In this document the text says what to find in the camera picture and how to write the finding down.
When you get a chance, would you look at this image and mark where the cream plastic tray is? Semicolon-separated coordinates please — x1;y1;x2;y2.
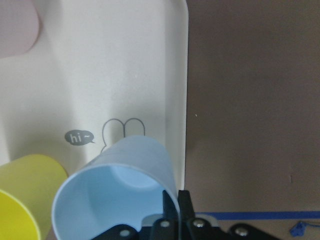
0;0;189;189

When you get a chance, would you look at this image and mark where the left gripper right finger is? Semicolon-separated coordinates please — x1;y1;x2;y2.
178;190;196;222

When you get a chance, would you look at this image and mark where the light blue cup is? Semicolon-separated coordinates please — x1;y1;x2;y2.
51;135;180;240

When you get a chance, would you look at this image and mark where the pink cup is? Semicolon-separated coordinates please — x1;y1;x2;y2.
0;0;40;59

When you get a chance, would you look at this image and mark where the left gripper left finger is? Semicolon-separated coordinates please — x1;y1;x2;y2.
162;190;179;220

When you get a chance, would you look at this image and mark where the yellow cup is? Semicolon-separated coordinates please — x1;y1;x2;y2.
0;154;68;240

